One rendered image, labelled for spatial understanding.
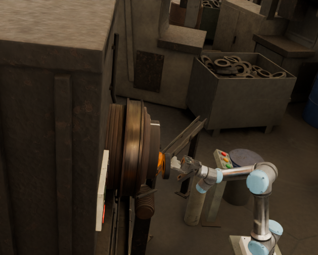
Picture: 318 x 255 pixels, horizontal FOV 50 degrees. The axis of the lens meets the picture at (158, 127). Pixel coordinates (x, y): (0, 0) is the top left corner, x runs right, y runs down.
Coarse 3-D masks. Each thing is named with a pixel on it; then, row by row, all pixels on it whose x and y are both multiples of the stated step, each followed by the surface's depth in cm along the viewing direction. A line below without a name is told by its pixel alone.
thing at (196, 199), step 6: (198, 180) 254; (192, 186) 262; (192, 192) 262; (198, 192) 259; (192, 198) 264; (198, 198) 262; (204, 198) 266; (192, 204) 266; (198, 204) 265; (186, 210) 276; (192, 210) 269; (198, 210) 269; (186, 216) 276; (192, 216) 271; (198, 216) 273; (186, 222) 278; (192, 222) 275; (198, 222) 280
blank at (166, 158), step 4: (164, 156) 201; (168, 156) 199; (164, 160) 200; (168, 160) 197; (164, 164) 199; (168, 164) 196; (164, 168) 198; (168, 168) 196; (164, 172) 197; (168, 172) 197; (164, 176) 198; (168, 176) 198
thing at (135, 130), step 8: (136, 104) 154; (136, 112) 149; (128, 120) 145; (136, 120) 146; (128, 128) 144; (136, 128) 144; (128, 136) 142; (136, 136) 143; (128, 144) 142; (136, 144) 142; (128, 152) 142; (136, 152) 142; (128, 160) 142; (136, 160) 142; (128, 168) 143; (136, 168) 143; (128, 176) 144; (136, 176) 145; (128, 184) 147; (136, 184) 146; (128, 192) 152; (136, 192) 150
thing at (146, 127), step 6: (144, 108) 158; (144, 114) 153; (144, 120) 150; (150, 120) 156; (144, 126) 148; (150, 126) 153; (144, 132) 147; (144, 138) 146; (144, 144) 145; (144, 150) 145; (144, 156) 145; (144, 162) 148; (144, 168) 150; (144, 174) 151; (144, 180) 155; (138, 186) 153
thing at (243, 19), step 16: (224, 0) 563; (240, 0) 579; (224, 16) 566; (240, 16) 530; (256, 16) 497; (224, 32) 571; (240, 32) 534; (256, 32) 500; (272, 32) 505; (224, 48) 575; (240, 48) 537
